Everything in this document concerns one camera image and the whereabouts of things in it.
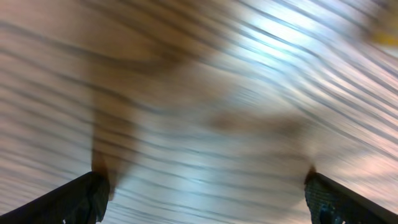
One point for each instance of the yellow block number 1 side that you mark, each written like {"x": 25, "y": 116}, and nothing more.
{"x": 385, "y": 32}

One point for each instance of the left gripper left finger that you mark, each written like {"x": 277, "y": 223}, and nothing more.
{"x": 81, "y": 201}

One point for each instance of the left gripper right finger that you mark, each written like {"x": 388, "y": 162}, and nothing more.
{"x": 331, "y": 203}

